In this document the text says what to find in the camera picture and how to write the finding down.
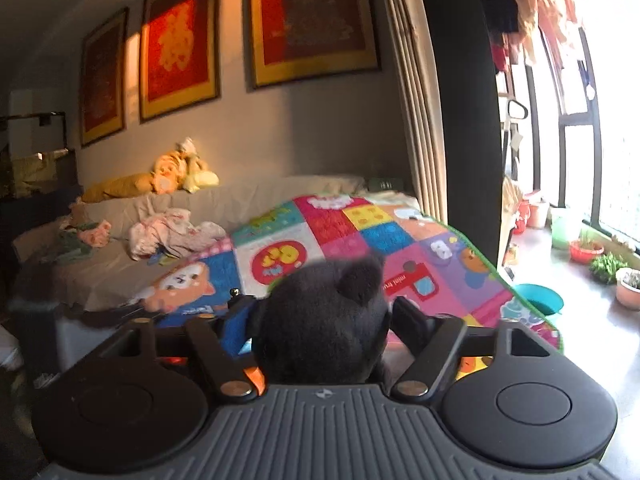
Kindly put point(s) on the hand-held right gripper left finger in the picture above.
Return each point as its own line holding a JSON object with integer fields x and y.
{"x": 235, "y": 330}

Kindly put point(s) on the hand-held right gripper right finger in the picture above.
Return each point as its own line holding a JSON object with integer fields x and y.
{"x": 407, "y": 320}

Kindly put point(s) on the black plush toy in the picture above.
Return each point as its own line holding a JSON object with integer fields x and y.
{"x": 320, "y": 320}

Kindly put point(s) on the colourful printed play mat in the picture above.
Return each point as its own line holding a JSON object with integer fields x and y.
{"x": 350, "y": 240}

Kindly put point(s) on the pile of pink clothes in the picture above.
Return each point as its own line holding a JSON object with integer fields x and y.
{"x": 167, "y": 232}

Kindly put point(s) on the teal plastic basin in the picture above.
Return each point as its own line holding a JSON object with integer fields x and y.
{"x": 540, "y": 300}

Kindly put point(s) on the beige sofa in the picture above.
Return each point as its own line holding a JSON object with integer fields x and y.
{"x": 115, "y": 270}

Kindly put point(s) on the small dark clock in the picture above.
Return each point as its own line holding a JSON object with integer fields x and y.
{"x": 385, "y": 184}

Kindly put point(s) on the small red bucket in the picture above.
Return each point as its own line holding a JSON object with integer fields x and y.
{"x": 521, "y": 217}

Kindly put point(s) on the pink plastic pot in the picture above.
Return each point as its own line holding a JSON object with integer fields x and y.
{"x": 538, "y": 215}

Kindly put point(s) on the orange tiger plush toy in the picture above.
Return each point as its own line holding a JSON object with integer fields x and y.
{"x": 172, "y": 172}

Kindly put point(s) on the small pink and green cloth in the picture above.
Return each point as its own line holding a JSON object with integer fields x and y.
{"x": 92, "y": 235}

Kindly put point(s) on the green plastic bucket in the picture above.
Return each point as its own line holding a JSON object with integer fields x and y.
{"x": 565, "y": 227}

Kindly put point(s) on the yellow pillow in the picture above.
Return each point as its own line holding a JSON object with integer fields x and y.
{"x": 117, "y": 187}

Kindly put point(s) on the red flower pot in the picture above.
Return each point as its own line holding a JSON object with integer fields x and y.
{"x": 585, "y": 252}

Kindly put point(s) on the green leafy potted plant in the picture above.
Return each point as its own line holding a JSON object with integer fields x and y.
{"x": 607, "y": 266}

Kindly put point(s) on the beige curtain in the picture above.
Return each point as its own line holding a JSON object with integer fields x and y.
{"x": 417, "y": 110}

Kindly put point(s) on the pink flower pot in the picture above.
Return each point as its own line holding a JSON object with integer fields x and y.
{"x": 629, "y": 290}

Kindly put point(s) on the dark glass cabinet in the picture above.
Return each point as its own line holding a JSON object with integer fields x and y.
{"x": 35, "y": 195}

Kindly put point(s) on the small dark red framed picture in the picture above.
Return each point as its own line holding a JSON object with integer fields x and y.
{"x": 102, "y": 80}

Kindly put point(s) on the red and gold framed picture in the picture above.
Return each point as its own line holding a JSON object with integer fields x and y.
{"x": 177, "y": 45}

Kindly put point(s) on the large red framed picture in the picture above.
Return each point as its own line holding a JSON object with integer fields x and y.
{"x": 315, "y": 15}

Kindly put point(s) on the hanging laundry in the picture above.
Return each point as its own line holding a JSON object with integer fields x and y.
{"x": 545, "y": 5}

